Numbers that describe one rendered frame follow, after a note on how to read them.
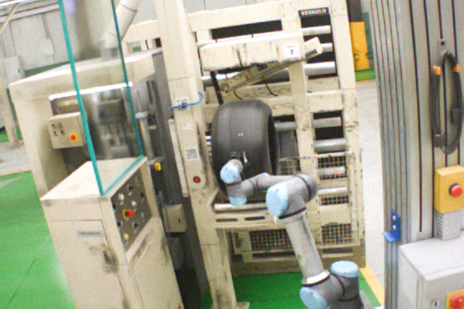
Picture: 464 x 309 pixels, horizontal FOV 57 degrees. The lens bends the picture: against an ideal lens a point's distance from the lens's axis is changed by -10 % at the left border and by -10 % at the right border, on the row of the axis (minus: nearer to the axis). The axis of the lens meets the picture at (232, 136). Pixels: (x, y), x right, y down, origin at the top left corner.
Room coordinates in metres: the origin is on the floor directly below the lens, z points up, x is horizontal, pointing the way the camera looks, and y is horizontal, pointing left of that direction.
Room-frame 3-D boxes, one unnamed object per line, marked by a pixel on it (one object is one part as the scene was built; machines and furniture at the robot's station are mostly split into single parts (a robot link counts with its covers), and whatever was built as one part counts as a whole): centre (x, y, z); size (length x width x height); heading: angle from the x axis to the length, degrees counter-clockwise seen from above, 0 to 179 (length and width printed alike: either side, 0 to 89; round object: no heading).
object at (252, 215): (2.46, 0.01, 0.83); 0.36 x 0.09 x 0.06; 77
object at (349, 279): (1.59, -0.36, 0.88); 0.13 x 0.12 x 0.14; 121
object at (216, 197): (2.64, 0.15, 0.90); 0.40 x 0.03 x 0.10; 167
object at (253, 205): (2.46, 0.00, 0.90); 0.35 x 0.05 x 0.05; 77
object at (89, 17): (2.24, 0.58, 1.74); 0.55 x 0.02 x 0.95; 167
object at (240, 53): (2.86, -0.21, 1.71); 0.61 x 0.25 x 0.15; 77
